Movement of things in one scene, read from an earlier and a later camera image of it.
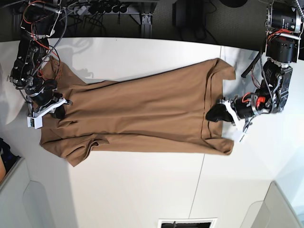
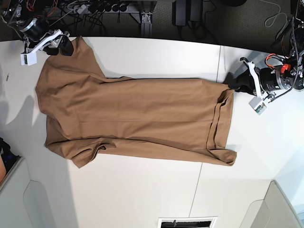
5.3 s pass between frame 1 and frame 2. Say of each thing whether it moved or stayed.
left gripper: moved
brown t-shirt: moved
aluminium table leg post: stayed
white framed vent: stayed
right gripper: moved
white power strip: stayed
